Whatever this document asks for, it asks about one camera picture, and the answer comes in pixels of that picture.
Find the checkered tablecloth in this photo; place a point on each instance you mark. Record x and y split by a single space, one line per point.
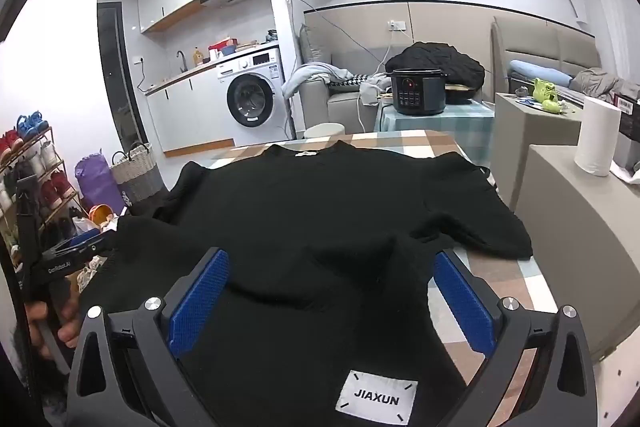
500 277

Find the blue pillow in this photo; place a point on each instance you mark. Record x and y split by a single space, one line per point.
540 72

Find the person's left hand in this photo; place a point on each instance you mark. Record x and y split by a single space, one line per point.
62 332

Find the orange bowl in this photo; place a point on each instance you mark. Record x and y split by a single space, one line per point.
101 213

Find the beige bed headboard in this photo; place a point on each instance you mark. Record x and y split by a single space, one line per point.
545 42

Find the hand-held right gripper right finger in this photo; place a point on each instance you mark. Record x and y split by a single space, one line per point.
462 307

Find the black door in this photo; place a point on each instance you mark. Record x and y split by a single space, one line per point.
117 77

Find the green toy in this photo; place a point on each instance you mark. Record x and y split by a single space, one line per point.
546 94

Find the grey blanket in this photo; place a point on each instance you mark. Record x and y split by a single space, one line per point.
600 84

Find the shoe rack with shoes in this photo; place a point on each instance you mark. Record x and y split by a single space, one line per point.
45 177

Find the woven laundry basket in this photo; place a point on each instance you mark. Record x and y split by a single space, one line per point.
135 177

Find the light blue checkered side table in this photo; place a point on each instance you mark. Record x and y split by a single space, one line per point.
440 129

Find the black knitted garment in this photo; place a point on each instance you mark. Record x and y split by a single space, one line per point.
450 59

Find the white paper towel roll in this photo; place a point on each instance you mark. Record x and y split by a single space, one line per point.
597 137

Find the white washing machine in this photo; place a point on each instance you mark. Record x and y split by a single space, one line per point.
250 102

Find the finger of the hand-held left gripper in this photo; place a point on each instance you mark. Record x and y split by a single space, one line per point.
82 243

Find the large beige cabinet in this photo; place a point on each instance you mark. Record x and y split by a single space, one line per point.
580 247

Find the grey clothing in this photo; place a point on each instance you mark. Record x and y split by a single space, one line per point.
310 74

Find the black faucet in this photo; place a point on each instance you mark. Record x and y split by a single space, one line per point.
181 62

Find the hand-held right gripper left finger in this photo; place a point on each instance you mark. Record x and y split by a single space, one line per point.
197 302

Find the small beige cabinet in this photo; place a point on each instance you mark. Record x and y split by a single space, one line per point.
535 147

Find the black box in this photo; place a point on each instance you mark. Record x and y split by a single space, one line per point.
629 127

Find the black knit sweater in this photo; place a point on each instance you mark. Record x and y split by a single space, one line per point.
310 217

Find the black desk phone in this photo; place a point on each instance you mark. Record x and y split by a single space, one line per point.
417 94

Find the white kitchen counter cabinet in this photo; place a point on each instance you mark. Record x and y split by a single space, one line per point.
190 112

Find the white round stool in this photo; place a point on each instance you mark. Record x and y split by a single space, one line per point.
324 131

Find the beige sofa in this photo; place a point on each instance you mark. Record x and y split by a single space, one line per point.
345 112

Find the purple bag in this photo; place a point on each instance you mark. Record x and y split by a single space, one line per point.
95 179

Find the white wall socket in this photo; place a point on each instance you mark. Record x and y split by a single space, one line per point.
397 25

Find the houndstooth pillow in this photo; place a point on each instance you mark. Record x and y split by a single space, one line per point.
350 80

